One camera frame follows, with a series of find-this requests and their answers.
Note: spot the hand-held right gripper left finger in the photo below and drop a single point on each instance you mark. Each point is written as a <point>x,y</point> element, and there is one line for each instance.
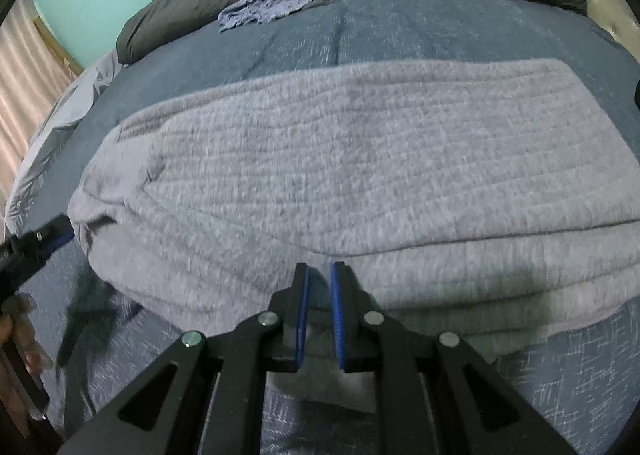
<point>301,325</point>

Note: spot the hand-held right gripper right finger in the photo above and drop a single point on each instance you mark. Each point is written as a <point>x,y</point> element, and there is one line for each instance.
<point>339,325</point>

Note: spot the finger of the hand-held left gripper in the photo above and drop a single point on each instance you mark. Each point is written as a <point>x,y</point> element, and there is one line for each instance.
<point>55,234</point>

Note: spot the person's left hand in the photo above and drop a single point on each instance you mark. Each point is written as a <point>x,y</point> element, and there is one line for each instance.
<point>22,335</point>

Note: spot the light grey bed sheet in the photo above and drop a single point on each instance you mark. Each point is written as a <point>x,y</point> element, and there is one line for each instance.
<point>55,135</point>

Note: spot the pink curtain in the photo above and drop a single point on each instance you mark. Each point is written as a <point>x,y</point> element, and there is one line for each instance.
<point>25,100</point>

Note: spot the blue patterned bed cover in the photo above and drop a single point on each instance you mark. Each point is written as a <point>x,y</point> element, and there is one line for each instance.
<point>400,25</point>

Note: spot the blue crumpled garment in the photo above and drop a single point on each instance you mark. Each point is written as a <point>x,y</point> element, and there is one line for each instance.
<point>270,7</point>

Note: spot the wooden window frame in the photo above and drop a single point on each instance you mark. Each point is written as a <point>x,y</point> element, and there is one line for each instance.
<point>57,45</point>

